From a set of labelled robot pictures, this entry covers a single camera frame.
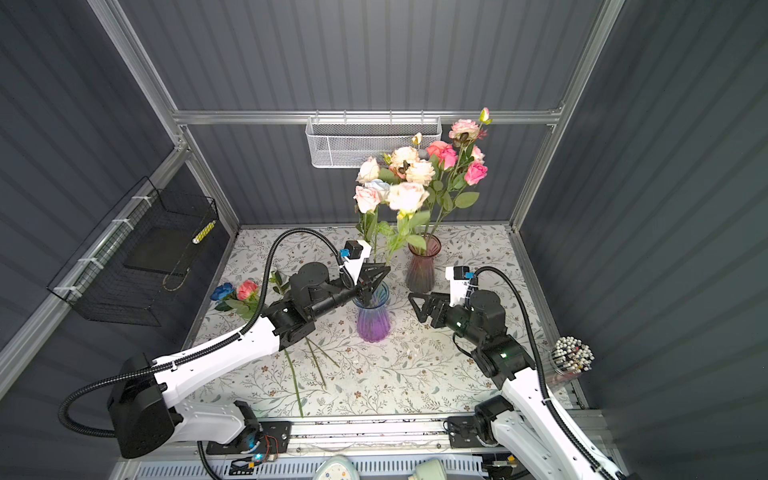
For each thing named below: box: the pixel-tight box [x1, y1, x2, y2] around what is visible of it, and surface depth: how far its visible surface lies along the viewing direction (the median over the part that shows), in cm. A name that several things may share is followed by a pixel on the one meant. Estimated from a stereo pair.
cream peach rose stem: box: [389, 182, 430, 251], surface depth 59 cm
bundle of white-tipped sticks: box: [551, 336, 595, 375], surface depth 70 cm
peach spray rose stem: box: [388, 146, 419, 179], surface depth 77 cm
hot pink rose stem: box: [431, 162, 489, 235], surface depth 77 cm
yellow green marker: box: [192, 220, 216, 244], surface depth 83 cm
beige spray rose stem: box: [405, 132, 436, 187], surface depth 78 cm
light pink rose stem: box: [353, 186, 381, 263], surface depth 68 cm
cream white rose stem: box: [356, 156, 380, 185], surface depth 79 cm
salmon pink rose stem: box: [426, 140, 449, 156], surface depth 83 cm
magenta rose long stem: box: [439, 148, 458, 170], surface depth 80 cm
